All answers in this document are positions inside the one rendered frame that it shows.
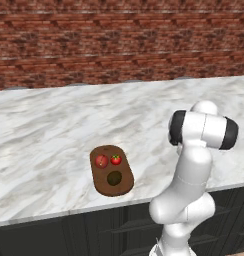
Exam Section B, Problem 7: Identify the red tomato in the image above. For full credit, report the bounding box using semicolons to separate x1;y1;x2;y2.
109;154;123;166

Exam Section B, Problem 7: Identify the red onion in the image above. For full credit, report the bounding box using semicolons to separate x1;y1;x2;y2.
95;154;110;170

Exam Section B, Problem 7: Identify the brown wooden cutting board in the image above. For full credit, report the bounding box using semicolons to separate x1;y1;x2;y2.
89;144;135;198

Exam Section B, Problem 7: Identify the dark green avocado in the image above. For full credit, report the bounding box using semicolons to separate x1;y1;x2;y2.
106;170;123;187

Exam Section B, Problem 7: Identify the dark cabinet run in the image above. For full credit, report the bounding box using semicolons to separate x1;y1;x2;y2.
0;185;244;256

